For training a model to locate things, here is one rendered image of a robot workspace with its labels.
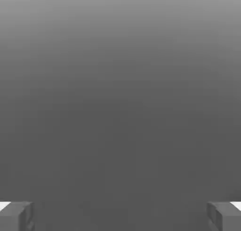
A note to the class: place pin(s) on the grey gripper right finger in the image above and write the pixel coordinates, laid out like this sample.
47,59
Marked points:
227,217

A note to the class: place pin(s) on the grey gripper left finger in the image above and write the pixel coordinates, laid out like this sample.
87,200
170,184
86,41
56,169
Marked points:
13,217

